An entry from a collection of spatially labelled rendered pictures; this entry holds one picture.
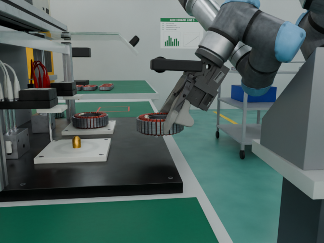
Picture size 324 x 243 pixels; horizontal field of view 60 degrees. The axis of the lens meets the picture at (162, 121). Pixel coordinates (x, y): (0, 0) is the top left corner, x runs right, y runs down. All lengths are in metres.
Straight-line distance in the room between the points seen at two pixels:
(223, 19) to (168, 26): 5.43
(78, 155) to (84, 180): 0.11
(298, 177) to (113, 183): 0.40
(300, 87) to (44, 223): 0.56
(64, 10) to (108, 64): 1.31
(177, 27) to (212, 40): 5.46
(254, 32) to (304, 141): 0.26
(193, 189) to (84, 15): 5.72
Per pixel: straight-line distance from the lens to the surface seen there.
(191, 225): 0.43
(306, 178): 0.67
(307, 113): 0.67
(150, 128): 0.62
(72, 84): 0.90
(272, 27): 0.64
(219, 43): 0.64
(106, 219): 0.45
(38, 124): 0.93
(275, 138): 0.79
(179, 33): 6.10
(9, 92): 0.68
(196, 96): 0.65
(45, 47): 0.83
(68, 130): 0.88
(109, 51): 6.00
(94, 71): 6.03
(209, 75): 0.66
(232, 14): 0.66
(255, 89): 0.75
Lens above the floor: 0.98
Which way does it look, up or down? 12 degrees down
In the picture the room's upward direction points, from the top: straight up
